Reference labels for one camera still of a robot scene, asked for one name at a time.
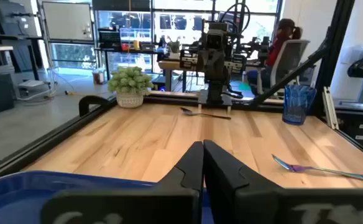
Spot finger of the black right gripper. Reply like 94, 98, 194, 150
196, 50, 214, 82
213, 51, 231, 83

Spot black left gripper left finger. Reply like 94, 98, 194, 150
41, 141, 204, 224

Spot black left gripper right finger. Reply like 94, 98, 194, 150
203, 139, 363, 224

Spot dark metal spoon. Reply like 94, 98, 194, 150
180, 106, 232, 121

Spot iridescent metal fork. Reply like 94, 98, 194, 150
271, 154, 363, 184

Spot blue transparent plastic cup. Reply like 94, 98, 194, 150
282, 84, 318, 126

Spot blue plastic tray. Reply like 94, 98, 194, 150
0, 170, 215, 224

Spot wooden desk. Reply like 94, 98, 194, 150
158, 58, 201, 93

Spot small potted desk plant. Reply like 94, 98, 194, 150
167, 38, 182, 54

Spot person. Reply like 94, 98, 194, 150
246, 18, 303, 96

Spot green plant in white pot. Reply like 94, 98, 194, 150
107, 66, 154, 109

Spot grey mesh office chair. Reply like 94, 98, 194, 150
257, 39, 311, 96

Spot black desk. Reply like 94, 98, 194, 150
94, 46, 164, 82

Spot small waste bin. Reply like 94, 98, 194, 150
92, 68, 106, 85

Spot white slats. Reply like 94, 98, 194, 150
322, 86, 340, 130

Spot whiteboard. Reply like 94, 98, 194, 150
42, 1, 94, 42

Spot dark drawer cabinet with labels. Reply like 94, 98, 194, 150
336, 111, 363, 154

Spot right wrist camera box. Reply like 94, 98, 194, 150
204, 29, 229, 51

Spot black curved bracket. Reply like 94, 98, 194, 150
78, 95, 111, 118

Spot black aluminium table frame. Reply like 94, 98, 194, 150
0, 0, 363, 184

